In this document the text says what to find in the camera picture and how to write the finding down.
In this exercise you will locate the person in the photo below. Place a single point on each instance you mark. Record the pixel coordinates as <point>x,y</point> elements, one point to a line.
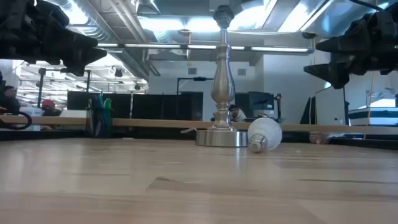
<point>237,114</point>
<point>9,99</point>
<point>49,107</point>

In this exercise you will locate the white round lightbulb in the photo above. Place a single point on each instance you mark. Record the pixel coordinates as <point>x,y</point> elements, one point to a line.
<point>267,132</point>

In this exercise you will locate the clear glass bowl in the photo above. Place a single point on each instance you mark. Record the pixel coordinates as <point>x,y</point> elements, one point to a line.
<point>222,87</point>

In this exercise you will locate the black pen cup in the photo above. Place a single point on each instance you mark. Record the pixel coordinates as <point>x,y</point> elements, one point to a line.
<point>99,123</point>

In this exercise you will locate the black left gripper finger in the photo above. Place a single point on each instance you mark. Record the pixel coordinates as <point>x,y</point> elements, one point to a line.
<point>84,57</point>
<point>74,40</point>

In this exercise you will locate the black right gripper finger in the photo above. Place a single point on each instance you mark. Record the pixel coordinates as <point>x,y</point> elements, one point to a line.
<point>337,73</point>
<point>345,44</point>

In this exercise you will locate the long ceiling light bar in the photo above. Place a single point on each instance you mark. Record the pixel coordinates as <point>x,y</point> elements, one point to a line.
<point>155,46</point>

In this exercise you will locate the blue marker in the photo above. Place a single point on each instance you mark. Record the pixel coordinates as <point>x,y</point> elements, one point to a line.
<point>100,102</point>

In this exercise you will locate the black monitor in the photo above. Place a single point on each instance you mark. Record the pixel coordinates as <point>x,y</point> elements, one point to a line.
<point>258,101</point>
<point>164,107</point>
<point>81,104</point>

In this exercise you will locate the green marker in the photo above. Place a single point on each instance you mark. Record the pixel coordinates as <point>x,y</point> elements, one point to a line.
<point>108,103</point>

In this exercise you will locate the small brown patterned cup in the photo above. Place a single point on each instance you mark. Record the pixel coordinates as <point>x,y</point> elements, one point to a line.
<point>319,137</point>

